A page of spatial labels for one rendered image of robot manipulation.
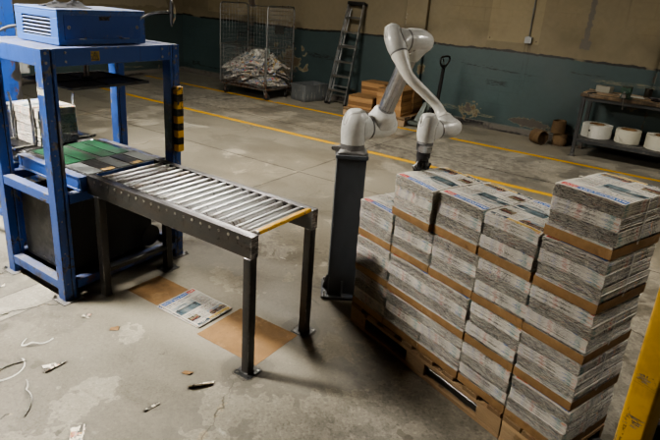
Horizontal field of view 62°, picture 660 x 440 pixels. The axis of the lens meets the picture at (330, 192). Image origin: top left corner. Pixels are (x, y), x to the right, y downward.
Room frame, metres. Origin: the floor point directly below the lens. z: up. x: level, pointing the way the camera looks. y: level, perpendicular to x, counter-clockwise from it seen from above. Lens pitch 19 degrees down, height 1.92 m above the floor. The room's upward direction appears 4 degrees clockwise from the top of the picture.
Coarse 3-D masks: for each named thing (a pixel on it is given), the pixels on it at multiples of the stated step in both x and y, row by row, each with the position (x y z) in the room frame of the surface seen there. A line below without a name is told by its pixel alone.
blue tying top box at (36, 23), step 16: (16, 16) 3.45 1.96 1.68; (32, 16) 3.36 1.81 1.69; (48, 16) 3.25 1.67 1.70; (64, 16) 3.25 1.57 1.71; (80, 16) 3.33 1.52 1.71; (96, 16) 3.42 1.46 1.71; (112, 16) 3.51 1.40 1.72; (128, 16) 3.60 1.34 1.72; (32, 32) 3.37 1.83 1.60; (48, 32) 3.28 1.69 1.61; (64, 32) 3.24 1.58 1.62; (80, 32) 3.32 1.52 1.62; (96, 32) 3.41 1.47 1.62; (112, 32) 3.50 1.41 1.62; (128, 32) 3.59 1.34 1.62; (144, 32) 3.70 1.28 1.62
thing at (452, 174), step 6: (438, 168) 2.96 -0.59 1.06; (444, 168) 2.96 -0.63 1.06; (450, 168) 2.98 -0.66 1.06; (444, 174) 2.86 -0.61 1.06; (450, 174) 2.86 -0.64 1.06; (456, 174) 2.87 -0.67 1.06; (462, 174) 2.88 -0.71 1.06; (456, 180) 2.77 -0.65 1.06; (462, 180) 2.78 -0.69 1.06; (468, 180) 2.78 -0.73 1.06; (474, 180) 2.79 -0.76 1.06; (468, 186) 2.71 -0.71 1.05
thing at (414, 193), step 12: (408, 180) 2.72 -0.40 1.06; (420, 180) 2.72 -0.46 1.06; (432, 180) 2.73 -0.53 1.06; (396, 192) 2.79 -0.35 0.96; (408, 192) 2.72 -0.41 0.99; (420, 192) 2.64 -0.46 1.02; (432, 192) 2.57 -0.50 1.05; (396, 204) 2.78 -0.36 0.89; (408, 204) 2.72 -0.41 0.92; (420, 204) 2.63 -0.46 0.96; (432, 204) 2.58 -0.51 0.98; (420, 216) 2.63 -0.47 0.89; (432, 216) 2.58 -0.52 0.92
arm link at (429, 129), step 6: (426, 114) 2.91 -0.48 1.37; (432, 114) 2.91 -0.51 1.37; (420, 120) 2.91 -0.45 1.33; (426, 120) 2.88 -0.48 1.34; (432, 120) 2.88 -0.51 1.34; (420, 126) 2.90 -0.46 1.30; (426, 126) 2.88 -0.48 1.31; (432, 126) 2.88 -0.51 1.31; (438, 126) 2.90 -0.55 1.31; (420, 132) 2.89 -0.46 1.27; (426, 132) 2.88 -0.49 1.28; (432, 132) 2.88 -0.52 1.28; (438, 132) 2.90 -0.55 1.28; (420, 138) 2.89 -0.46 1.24; (426, 138) 2.88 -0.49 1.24; (432, 138) 2.89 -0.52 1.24
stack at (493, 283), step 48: (384, 240) 2.85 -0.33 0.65; (432, 240) 2.57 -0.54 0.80; (384, 288) 2.82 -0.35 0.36; (432, 288) 2.52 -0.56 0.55; (480, 288) 2.30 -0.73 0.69; (528, 288) 2.12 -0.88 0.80; (432, 336) 2.49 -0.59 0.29; (480, 336) 2.26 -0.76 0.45; (432, 384) 2.45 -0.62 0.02; (480, 384) 2.22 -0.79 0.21
